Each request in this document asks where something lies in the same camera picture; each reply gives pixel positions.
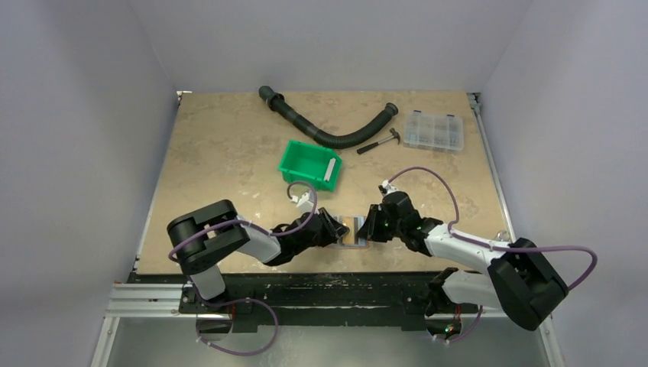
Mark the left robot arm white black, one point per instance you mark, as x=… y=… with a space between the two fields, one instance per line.
x=206 y=236

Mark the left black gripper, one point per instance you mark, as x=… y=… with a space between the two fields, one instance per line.
x=338 y=228

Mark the white card in bin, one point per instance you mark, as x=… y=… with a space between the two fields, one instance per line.
x=329 y=170

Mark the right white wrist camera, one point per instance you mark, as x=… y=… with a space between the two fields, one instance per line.
x=386 y=187

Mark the silver wrench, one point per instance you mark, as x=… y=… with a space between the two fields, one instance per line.
x=502 y=236

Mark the green plastic bin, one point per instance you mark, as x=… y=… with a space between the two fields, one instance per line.
x=305 y=162

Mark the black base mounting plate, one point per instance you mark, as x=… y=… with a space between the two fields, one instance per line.
x=395 y=299

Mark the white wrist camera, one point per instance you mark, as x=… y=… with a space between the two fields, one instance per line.
x=386 y=187
x=306 y=202

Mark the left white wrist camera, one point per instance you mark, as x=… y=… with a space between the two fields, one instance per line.
x=306 y=202

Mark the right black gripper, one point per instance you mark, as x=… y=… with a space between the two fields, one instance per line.
x=373 y=222

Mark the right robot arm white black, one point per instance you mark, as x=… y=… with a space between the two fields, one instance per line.
x=513 y=277

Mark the clear plastic organizer box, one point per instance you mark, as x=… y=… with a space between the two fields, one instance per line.
x=433 y=132

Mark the small black-handled hammer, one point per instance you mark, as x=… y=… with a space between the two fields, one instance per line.
x=394 y=135

